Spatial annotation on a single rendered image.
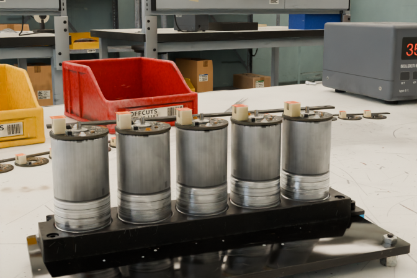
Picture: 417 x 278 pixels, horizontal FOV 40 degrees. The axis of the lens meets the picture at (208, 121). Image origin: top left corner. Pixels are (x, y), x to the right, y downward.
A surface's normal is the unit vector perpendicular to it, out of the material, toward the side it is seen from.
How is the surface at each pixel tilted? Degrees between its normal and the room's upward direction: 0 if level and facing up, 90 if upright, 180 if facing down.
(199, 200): 90
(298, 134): 90
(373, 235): 0
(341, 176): 0
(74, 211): 90
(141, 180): 90
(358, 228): 0
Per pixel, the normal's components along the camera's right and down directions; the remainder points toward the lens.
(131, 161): -0.37, 0.18
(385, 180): 0.00, -0.98
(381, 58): -0.94, 0.07
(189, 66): -0.81, 0.15
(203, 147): 0.06, 0.19
